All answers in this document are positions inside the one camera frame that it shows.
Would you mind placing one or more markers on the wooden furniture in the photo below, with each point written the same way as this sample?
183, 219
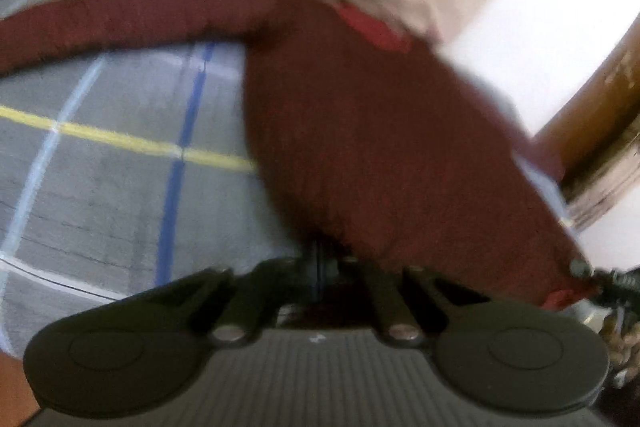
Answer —
595, 122

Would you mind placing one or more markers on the grey checked blanket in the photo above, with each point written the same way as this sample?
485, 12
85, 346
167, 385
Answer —
115, 167

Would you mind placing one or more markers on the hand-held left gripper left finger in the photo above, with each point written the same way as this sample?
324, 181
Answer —
272, 287

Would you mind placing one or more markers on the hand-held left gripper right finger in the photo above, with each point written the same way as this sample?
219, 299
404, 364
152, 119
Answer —
385, 302

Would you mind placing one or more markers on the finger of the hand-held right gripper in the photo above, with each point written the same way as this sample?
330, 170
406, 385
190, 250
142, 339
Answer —
612, 281

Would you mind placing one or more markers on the dark red knit sweater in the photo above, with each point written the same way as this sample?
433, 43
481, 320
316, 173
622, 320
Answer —
380, 137

